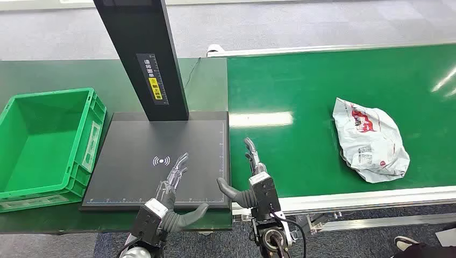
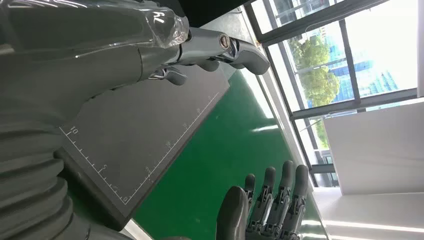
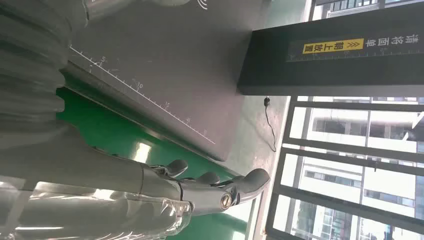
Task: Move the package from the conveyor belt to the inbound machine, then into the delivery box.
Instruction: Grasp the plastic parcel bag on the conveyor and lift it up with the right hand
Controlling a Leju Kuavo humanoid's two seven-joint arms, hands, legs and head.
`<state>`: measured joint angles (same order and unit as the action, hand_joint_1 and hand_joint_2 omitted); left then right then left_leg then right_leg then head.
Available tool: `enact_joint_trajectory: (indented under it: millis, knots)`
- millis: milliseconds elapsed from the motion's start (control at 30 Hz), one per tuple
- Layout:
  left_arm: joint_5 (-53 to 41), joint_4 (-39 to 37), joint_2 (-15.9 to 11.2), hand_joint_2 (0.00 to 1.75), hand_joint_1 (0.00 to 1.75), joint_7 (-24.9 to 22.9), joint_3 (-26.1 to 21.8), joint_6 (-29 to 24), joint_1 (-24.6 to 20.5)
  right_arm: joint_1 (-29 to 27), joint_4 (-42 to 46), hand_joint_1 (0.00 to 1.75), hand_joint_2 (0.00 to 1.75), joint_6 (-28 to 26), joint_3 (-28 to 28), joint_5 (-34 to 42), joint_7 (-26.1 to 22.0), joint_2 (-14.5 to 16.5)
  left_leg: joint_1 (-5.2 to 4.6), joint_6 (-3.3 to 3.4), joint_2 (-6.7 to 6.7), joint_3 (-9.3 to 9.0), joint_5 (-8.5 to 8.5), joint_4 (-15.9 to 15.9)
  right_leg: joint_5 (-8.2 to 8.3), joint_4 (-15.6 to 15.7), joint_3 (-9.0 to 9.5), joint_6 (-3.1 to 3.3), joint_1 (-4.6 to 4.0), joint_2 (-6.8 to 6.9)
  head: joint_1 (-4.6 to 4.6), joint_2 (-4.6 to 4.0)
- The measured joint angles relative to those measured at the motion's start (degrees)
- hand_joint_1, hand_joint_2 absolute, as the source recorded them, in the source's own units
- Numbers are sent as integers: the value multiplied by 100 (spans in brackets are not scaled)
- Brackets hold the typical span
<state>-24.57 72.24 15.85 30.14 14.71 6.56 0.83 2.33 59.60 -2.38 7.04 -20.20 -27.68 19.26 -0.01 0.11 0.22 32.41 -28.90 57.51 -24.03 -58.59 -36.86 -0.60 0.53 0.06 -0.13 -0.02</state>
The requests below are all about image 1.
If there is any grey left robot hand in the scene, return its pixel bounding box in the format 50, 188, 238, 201
154, 152, 210, 234

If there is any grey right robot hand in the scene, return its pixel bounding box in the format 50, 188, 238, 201
216, 138, 268, 210

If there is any white red-print parcel bag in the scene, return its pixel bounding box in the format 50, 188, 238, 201
332, 97, 411, 184

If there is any black inbound scanner machine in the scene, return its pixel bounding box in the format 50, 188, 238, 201
80, 0, 232, 212

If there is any green conveyor belt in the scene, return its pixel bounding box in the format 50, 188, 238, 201
227, 43, 456, 199

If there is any white conveyor roller end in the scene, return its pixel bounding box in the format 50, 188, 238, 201
206, 44, 225, 58

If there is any black yellow scanner label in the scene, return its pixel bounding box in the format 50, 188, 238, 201
136, 53, 169, 106

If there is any green plastic crate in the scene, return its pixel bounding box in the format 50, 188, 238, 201
0, 87, 107, 213

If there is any person's shoe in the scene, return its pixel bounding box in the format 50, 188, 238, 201
394, 236, 421, 253

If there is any dark green table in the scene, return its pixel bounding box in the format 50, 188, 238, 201
0, 58, 233, 236

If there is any white paper sheet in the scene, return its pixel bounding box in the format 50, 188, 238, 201
435, 227, 456, 247

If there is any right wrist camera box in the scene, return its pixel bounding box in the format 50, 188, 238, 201
248, 171, 283, 222

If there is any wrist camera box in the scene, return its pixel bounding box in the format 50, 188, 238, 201
248, 171, 283, 222
131, 198, 169, 247

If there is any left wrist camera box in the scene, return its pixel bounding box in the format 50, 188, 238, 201
131, 198, 169, 247

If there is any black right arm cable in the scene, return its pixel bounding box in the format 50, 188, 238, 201
269, 213, 308, 258

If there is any aluminium conveyor frame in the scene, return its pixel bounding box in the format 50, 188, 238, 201
206, 41, 456, 236

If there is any thin black table cable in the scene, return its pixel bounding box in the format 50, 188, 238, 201
183, 58, 202, 90

